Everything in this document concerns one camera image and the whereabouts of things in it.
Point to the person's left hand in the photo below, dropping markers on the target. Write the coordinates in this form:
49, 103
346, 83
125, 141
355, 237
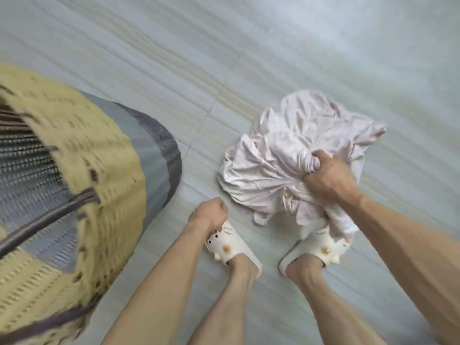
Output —
210, 213

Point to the person's right hand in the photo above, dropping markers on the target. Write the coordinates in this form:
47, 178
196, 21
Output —
332, 179

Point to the pale pink garment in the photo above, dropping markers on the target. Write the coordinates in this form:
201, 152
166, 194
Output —
269, 158

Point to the tan and grey woven basket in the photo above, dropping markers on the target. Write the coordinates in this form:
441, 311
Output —
108, 158

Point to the person's left forearm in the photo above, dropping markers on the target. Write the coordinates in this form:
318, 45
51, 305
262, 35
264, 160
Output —
158, 291

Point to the person's right forearm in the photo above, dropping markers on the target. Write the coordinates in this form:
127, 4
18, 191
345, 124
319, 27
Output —
413, 255

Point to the person's left leg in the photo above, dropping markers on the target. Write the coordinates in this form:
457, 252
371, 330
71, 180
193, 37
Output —
223, 312

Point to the white cartoon left slipper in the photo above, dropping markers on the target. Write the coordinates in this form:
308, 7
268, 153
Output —
237, 246

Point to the white cartoon slipper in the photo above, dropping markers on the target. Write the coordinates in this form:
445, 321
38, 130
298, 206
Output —
312, 247
237, 246

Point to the white cartoon right slipper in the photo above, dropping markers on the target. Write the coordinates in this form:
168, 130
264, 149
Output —
312, 247

